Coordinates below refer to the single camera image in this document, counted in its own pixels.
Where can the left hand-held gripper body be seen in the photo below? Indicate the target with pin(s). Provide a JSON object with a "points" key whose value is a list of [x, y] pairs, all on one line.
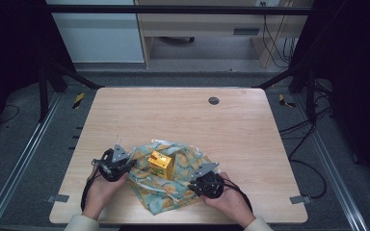
{"points": [[114, 165]]}

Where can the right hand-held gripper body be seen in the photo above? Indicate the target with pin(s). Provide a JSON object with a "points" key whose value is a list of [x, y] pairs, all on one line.
{"points": [[210, 184]]}

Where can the yellow carton box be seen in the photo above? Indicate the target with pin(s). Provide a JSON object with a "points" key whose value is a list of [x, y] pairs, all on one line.
{"points": [[161, 164]]}

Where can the orange print teal bag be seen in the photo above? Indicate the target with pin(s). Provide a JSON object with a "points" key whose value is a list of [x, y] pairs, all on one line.
{"points": [[160, 195]]}

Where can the person's right hand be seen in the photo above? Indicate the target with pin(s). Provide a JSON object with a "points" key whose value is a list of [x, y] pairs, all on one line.
{"points": [[231, 203]]}

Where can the person's left hand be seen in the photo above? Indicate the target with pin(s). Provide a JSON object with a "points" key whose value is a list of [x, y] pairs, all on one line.
{"points": [[101, 195]]}

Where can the yellow black striped floor marker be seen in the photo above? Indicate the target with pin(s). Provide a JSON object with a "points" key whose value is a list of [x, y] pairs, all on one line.
{"points": [[78, 100], [284, 101]]}

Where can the white cabinet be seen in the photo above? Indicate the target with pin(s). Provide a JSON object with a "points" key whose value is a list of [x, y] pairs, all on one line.
{"points": [[99, 35]]}

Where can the black curtain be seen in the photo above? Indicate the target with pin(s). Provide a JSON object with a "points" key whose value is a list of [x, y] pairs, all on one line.
{"points": [[9, 64], [356, 80]]}

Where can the grey metal table bracket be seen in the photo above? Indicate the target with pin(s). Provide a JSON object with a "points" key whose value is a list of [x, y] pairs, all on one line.
{"points": [[300, 199], [58, 198]]}

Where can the aluminium floor rail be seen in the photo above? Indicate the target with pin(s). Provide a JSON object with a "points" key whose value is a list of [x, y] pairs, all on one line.
{"points": [[334, 179], [19, 160]]}

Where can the black metal frame stand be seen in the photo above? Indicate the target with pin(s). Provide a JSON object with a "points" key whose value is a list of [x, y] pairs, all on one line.
{"points": [[310, 93], [43, 93]]}

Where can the black horizontal frame bar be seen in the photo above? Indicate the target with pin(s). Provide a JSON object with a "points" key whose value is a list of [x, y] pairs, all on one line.
{"points": [[179, 9]]}

